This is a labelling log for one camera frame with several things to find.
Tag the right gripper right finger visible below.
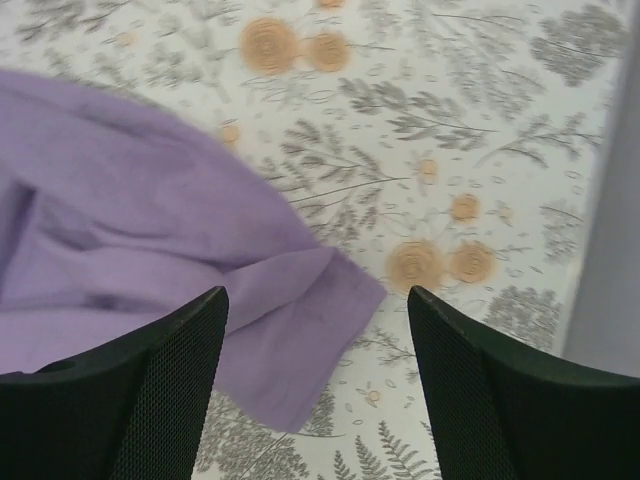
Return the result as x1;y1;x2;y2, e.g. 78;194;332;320
407;286;639;480

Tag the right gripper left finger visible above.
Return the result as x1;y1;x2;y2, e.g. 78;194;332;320
1;287;229;480

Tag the purple t shirt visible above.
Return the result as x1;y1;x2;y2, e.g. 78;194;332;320
1;70;385;433

